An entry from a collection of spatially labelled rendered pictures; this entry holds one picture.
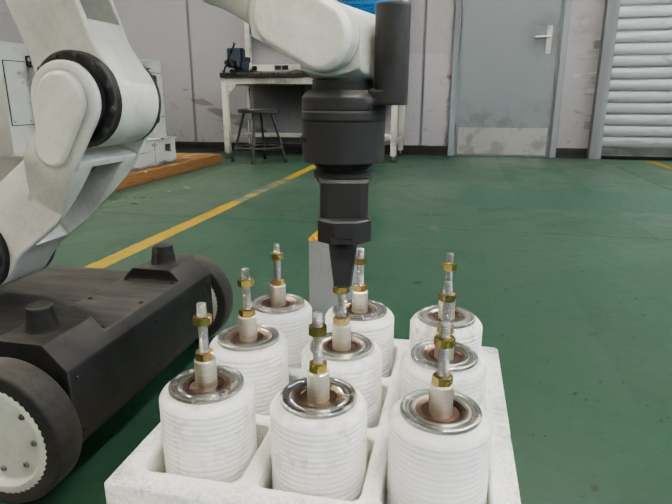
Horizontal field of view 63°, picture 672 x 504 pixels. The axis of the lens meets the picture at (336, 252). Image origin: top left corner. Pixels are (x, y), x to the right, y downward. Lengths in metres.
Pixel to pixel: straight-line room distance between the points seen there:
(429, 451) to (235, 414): 0.19
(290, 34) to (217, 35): 5.57
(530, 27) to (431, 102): 1.07
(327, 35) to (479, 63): 5.06
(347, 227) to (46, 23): 0.60
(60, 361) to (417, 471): 0.52
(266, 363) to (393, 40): 0.38
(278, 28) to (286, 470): 0.42
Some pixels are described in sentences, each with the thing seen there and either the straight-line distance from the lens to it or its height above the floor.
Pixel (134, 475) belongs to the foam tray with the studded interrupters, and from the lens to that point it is 0.61.
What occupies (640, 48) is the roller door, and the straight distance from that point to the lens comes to 5.73.
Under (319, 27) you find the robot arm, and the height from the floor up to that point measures 0.60.
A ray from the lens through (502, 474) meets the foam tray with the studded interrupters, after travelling 0.60.
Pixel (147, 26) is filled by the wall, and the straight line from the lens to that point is 6.49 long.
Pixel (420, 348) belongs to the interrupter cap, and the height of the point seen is 0.25.
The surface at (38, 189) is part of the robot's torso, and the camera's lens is 1.00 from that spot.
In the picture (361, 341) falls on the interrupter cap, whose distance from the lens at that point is 0.67.
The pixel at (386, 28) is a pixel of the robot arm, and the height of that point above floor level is 0.60.
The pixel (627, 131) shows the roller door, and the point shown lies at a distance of 5.72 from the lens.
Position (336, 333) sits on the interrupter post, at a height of 0.27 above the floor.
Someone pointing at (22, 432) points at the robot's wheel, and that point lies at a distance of 0.87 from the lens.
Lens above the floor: 0.53
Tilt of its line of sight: 16 degrees down
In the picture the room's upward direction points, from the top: straight up
